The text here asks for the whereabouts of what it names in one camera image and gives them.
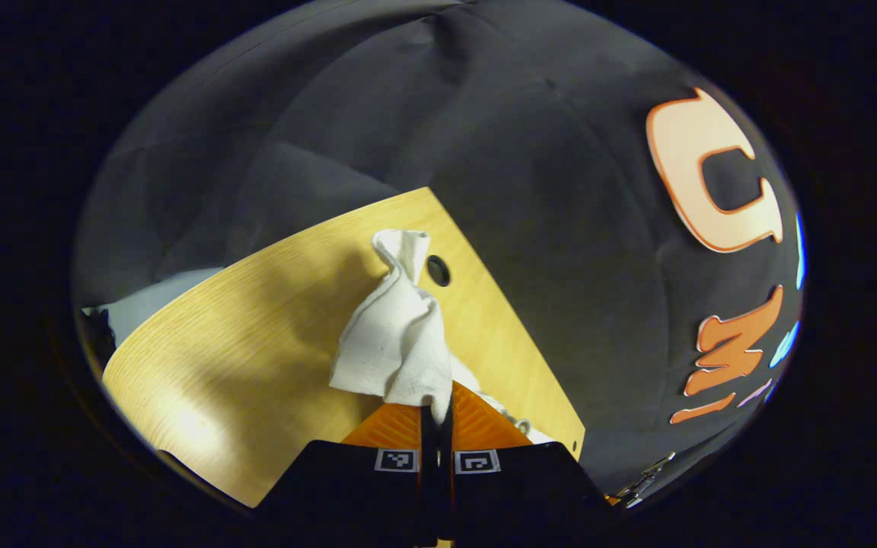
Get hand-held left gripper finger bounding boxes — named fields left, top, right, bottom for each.
left=440, top=381, right=619, bottom=543
left=256, top=403, right=440, bottom=545

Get white jeans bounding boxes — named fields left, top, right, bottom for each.
left=330, top=228, right=555, bottom=447

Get metal clamp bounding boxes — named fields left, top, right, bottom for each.
left=610, top=451, right=677, bottom=509

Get black backdrop cloth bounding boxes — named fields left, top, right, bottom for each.
left=72, top=0, right=805, bottom=505

